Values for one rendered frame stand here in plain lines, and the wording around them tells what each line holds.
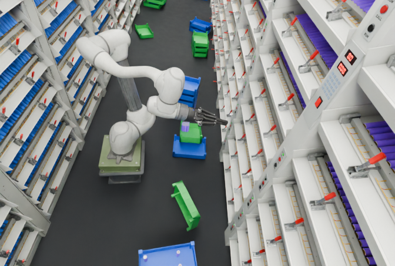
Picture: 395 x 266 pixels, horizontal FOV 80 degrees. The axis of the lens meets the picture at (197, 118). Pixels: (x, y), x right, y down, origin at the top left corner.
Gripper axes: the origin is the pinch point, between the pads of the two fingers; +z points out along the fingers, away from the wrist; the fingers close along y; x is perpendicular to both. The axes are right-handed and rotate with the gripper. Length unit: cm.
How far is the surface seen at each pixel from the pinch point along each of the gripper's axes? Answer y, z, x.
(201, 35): -230, 13, -68
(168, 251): 52, -10, -57
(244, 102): -30.0, 22.1, -6.0
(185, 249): 51, -1, -56
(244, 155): -0.6, 28.0, -26.2
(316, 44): 2, 17, 57
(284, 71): -7.6, 18.0, 36.6
